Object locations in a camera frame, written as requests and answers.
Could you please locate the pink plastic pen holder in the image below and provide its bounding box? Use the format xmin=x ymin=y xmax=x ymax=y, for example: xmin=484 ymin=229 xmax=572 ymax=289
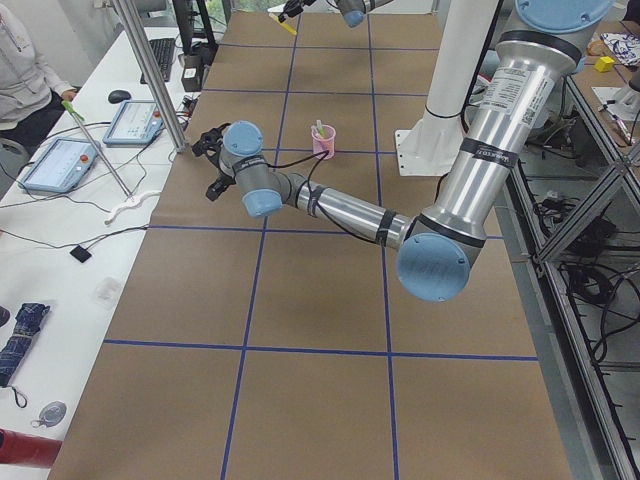
xmin=311 ymin=124 xmax=336 ymax=159

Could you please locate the black cardboard box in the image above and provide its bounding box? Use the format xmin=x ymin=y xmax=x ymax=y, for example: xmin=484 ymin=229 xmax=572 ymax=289
xmin=181 ymin=54 xmax=203 ymax=93

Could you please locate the seated person white shirt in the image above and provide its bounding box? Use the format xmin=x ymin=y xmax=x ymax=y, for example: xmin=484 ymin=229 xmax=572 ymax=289
xmin=1 ymin=6 xmax=78 ymax=154

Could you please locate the red cylinder bottle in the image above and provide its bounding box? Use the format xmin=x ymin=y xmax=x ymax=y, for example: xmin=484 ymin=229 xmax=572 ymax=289
xmin=0 ymin=429 xmax=62 ymax=468

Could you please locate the far blue teach pendant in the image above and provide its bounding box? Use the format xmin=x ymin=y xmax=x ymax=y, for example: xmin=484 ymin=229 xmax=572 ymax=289
xmin=103 ymin=100 xmax=163 ymax=147

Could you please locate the grey round keychain pouch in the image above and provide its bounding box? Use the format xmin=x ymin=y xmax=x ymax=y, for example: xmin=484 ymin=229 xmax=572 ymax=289
xmin=31 ymin=401 xmax=67 ymax=428

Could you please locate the yellow highlighter pen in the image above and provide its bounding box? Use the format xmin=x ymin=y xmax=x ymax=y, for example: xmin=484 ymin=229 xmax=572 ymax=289
xmin=268 ymin=12 xmax=298 ymax=36

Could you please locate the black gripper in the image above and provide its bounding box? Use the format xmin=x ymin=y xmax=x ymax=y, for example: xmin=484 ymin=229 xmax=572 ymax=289
xmin=277 ymin=0 xmax=315 ymax=23
xmin=205 ymin=163 xmax=236 ymax=201

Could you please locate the blue teach pendant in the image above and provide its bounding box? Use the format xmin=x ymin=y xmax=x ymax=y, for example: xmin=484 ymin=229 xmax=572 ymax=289
xmin=103 ymin=100 xmax=163 ymax=147
xmin=19 ymin=138 xmax=97 ymax=193

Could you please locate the metal grabber stick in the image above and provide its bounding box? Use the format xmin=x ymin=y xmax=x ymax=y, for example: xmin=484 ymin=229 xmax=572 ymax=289
xmin=61 ymin=100 xmax=133 ymax=200

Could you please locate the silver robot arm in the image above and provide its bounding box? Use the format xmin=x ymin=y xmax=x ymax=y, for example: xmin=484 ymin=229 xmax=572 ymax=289
xmin=276 ymin=0 xmax=392 ymax=28
xmin=202 ymin=1 xmax=611 ymax=302

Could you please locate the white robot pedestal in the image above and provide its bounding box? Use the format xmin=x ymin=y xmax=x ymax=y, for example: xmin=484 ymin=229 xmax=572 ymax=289
xmin=395 ymin=0 xmax=502 ymax=177

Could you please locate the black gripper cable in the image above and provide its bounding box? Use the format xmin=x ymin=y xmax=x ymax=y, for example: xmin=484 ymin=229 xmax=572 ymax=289
xmin=259 ymin=148 xmax=391 ymax=246

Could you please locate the near blue teach pendant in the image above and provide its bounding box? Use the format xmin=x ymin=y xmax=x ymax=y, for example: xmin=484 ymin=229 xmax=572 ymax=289
xmin=19 ymin=138 xmax=97 ymax=193

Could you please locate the small black square device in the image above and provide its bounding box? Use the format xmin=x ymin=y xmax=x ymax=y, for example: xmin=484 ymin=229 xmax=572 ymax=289
xmin=69 ymin=245 xmax=92 ymax=263

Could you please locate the black computer monitor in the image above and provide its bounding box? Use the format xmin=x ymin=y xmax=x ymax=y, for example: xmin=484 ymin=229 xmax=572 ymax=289
xmin=171 ymin=0 xmax=219 ymax=59

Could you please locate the black keyboard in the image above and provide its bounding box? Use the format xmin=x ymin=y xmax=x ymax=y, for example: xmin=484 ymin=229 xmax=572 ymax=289
xmin=149 ymin=38 xmax=177 ymax=83

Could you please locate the folded blue umbrella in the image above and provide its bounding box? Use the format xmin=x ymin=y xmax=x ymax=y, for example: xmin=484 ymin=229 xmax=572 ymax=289
xmin=1 ymin=303 xmax=50 ymax=388

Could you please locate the aluminium frame post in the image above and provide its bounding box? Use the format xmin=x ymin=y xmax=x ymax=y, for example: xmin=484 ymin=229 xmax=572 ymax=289
xmin=112 ymin=0 xmax=187 ymax=153

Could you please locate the black computer mouse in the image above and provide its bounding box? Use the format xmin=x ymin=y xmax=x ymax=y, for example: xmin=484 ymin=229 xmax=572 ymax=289
xmin=107 ymin=89 xmax=131 ymax=104

